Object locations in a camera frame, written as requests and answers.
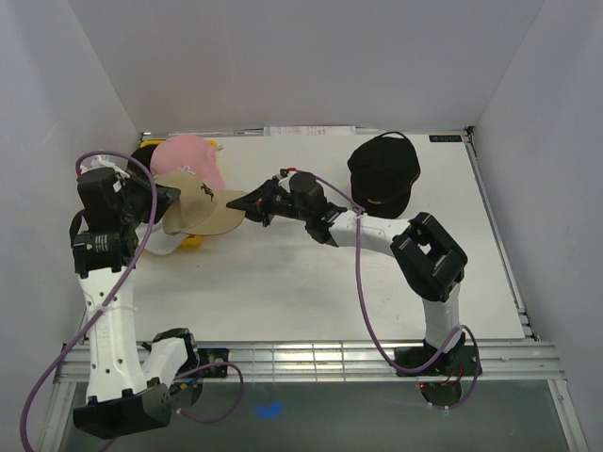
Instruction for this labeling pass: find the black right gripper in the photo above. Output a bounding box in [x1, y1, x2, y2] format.
[226, 177, 309, 229]

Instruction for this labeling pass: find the beige cap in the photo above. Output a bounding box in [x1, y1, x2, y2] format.
[155, 171, 245, 236]

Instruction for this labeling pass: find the pink cap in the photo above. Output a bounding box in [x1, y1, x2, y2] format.
[150, 135, 226, 190]

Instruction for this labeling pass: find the black cap gold logo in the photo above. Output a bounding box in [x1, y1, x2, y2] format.
[347, 131, 421, 218]

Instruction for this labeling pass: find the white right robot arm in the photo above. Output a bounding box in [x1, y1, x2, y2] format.
[227, 169, 468, 375]

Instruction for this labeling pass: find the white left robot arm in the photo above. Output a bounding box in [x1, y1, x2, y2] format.
[70, 154, 200, 440]

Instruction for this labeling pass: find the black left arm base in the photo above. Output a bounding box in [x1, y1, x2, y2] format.
[173, 347, 230, 408]

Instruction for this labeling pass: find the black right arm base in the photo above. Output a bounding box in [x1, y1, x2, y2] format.
[394, 334, 482, 410]

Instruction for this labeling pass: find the black cap white logo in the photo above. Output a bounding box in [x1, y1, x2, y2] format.
[127, 144, 157, 178]

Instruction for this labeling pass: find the yellow plastic tray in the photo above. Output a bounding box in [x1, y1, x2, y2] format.
[140, 139, 202, 249]

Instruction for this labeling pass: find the white paper label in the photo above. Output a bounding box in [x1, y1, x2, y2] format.
[263, 125, 356, 137]

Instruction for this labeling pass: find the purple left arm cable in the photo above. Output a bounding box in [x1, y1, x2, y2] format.
[18, 150, 244, 452]

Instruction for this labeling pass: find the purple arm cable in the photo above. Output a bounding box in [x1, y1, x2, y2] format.
[310, 173, 481, 411]
[18, 150, 244, 452]

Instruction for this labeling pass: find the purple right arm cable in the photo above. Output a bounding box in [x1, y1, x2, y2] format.
[310, 173, 481, 411]

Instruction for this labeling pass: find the aluminium rail frame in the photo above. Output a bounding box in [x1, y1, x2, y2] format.
[54, 341, 590, 452]

